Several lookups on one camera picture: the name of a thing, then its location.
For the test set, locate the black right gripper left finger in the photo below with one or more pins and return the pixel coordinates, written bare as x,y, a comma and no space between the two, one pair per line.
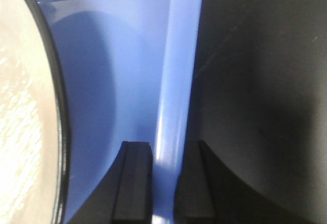
124,195

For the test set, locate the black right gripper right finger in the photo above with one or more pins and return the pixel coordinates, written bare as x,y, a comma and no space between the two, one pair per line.
209,192

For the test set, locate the beige plate with black rim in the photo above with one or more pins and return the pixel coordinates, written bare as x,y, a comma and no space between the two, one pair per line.
34,125

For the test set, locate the blue plastic tray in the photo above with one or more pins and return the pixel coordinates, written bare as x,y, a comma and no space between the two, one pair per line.
127,67

